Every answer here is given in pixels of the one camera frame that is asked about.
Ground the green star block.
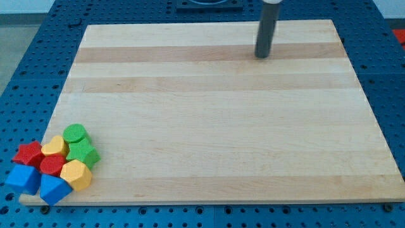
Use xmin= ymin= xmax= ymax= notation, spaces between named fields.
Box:
xmin=66 ymin=138 xmax=101 ymax=170

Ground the yellow hexagon block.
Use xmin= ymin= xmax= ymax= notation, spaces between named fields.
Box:
xmin=60 ymin=160 xmax=92 ymax=191

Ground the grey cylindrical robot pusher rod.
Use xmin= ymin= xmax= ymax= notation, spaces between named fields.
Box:
xmin=255 ymin=0 xmax=283 ymax=59

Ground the dark robot base mount plate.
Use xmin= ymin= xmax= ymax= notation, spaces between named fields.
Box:
xmin=174 ymin=0 xmax=244 ymax=11

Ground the light wooden board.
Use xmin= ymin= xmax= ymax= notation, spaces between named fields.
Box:
xmin=44 ymin=20 xmax=404 ymax=206

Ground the red star block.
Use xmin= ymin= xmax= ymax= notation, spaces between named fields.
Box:
xmin=11 ymin=141 xmax=45 ymax=170

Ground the red cylinder block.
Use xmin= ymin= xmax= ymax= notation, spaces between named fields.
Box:
xmin=39 ymin=155 xmax=66 ymax=177

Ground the red object at right edge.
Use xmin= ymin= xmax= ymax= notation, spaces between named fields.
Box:
xmin=392 ymin=29 xmax=405 ymax=49

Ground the green cylinder block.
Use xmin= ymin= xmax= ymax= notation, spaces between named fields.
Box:
xmin=62 ymin=123 xmax=91 ymax=143

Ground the yellow heart block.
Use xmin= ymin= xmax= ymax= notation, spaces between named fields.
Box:
xmin=41 ymin=135 xmax=69 ymax=157

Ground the blue cube block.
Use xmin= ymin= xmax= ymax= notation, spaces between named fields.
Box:
xmin=5 ymin=164 xmax=41 ymax=195

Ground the blue pentagon block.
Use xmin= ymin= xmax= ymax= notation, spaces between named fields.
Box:
xmin=40 ymin=174 xmax=73 ymax=206

